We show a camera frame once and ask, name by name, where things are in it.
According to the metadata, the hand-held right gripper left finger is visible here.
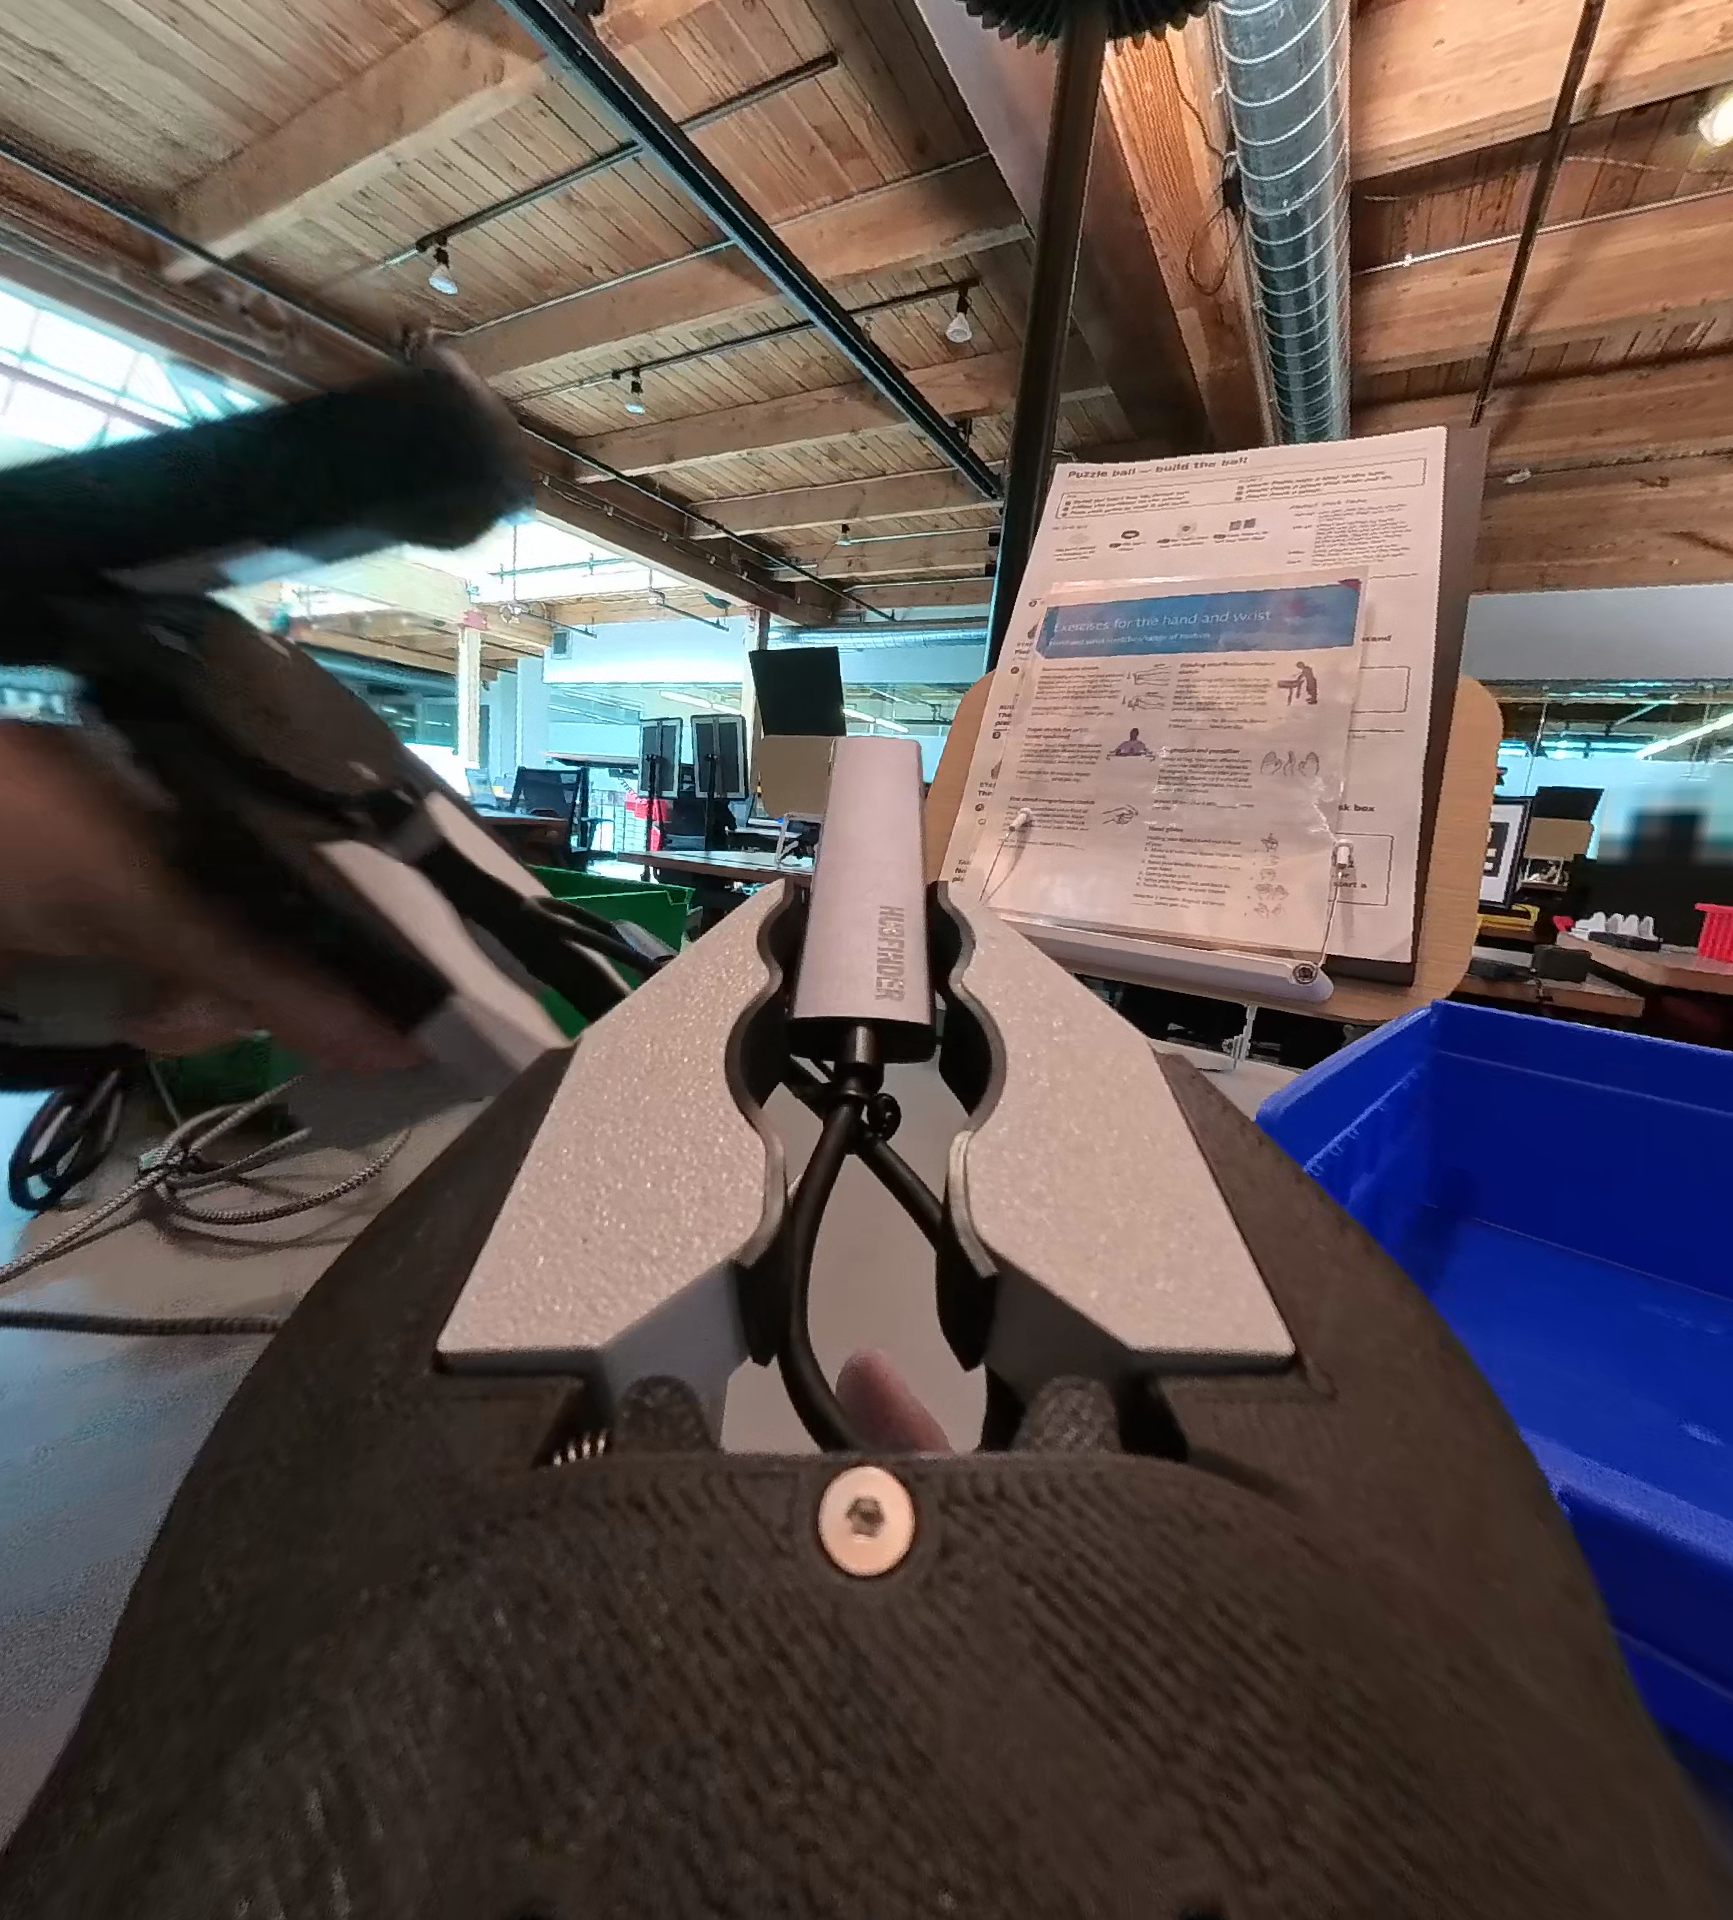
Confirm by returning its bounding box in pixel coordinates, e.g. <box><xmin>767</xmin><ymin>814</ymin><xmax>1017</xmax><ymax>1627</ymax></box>
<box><xmin>434</xmin><ymin>883</ymin><xmax>810</xmax><ymax>1400</ymax></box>

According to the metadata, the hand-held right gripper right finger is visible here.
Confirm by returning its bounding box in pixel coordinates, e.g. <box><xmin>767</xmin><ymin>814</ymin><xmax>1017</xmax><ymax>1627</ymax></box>
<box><xmin>930</xmin><ymin>883</ymin><xmax>1298</xmax><ymax>1377</ymax></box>

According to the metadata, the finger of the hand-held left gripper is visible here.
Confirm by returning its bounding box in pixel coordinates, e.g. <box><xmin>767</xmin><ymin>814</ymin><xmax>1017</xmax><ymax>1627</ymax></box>
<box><xmin>416</xmin><ymin>788</ymin><xmax>677</xmax><ymax>1026</ymax></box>
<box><xmin>309</xmin><ymin>832</ymin><xmax>579</xmax><ymax>1076</ymax></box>

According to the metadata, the grey usb hub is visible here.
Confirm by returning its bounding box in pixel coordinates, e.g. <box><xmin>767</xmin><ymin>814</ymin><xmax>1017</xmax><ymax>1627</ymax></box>
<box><xmin>783</xmin><ymin>739</ymin><xmax>947</xmax><ymax>1070</ymax></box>

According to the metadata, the braided usb-c cable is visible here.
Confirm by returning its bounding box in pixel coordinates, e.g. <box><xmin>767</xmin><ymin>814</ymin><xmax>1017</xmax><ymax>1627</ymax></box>
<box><xmin>0</xmin><ymin>1076</ymin><xmax>424</xmax><ymax>1341</ymax></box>

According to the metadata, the person's left hand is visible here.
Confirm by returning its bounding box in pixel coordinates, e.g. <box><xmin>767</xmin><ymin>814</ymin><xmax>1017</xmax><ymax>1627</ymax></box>
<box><xmin>0</xmin><ymin>703</ymin><xmax>433</xmax><ymax>1076</ymax></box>

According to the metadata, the person's right hand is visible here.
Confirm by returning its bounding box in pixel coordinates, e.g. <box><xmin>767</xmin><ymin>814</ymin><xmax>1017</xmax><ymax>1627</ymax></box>
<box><xmin>837</xmin><ymin>1347</ymin><xmax>953</xmax><ymax>1458</ymax></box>

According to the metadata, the green plastic bin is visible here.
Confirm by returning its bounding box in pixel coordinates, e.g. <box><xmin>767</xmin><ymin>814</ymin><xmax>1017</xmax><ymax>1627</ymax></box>
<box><xmin>524</xmin><ymin>863</ymin><xmax>697</xmax><ymax>970</ymax></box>

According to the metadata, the cardboard box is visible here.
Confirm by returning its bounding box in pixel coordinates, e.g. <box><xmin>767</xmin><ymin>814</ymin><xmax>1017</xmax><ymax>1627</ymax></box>
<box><xmin>750</xmin><ymin>735</ymin><xmax>847</xmax><ymax>831</ymax></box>

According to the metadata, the black panel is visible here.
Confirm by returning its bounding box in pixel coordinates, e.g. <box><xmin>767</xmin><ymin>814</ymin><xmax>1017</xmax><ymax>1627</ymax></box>
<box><xmin>746</xmin><ymin>648</ymin><xmax>848</xmax><ymax>740</ymax></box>

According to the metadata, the paper in acrylic holder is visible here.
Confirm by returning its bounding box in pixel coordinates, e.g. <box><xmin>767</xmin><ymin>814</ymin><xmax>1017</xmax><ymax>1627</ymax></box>
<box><xmin>929</xmin><ymin>425</ymin><xmax>1504</xmax><ymax>1011</ymax></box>

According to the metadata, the blue plastic bin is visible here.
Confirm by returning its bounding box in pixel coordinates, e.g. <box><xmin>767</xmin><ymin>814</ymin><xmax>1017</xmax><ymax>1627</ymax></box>
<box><xmin>1252</xmin><ymin>996</ymin><xmax>1733</xmax><ymax>1920</ymax></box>

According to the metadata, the black vertical pole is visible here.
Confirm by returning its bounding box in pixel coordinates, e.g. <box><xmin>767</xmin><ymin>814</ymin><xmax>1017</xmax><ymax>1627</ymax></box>
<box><xmin>982</xmin><ymin>0</ymin><xmax>1110</xmax><ymax>678</ymax></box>

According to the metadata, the black cable bundle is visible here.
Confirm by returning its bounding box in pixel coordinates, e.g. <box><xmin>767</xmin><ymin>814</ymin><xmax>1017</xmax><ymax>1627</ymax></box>
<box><xmin>0</xmin><ymin>1005</ymin><xmax>154</xmax><ymax>1214</ymax></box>

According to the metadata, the silver ventilation duct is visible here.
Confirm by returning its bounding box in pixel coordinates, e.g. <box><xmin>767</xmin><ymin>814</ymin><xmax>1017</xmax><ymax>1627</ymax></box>
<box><xmin>1208</xmin><ymin>0</ymin><xmax>1357</xmax><ymax>449</ymax></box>

